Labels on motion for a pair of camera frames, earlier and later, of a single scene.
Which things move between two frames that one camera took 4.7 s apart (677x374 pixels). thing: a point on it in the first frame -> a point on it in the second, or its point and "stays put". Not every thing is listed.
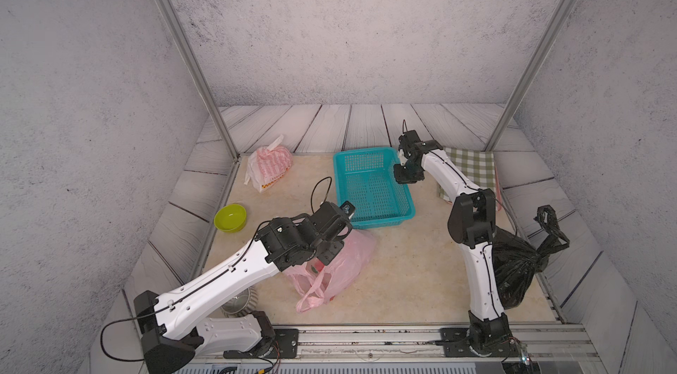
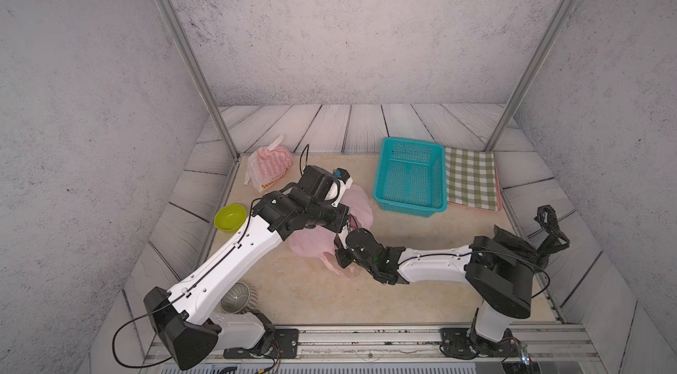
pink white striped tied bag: [266, 166] stays put
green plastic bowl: [230, 218] stays put
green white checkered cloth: [477, 168] stays put
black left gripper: [337, 244] -> [342, 213]
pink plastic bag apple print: [316, 286] -> [321, 243]
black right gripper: [400, 179] -> [340, 251]
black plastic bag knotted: [516, 260] stays put
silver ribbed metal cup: [242, 304] stays put
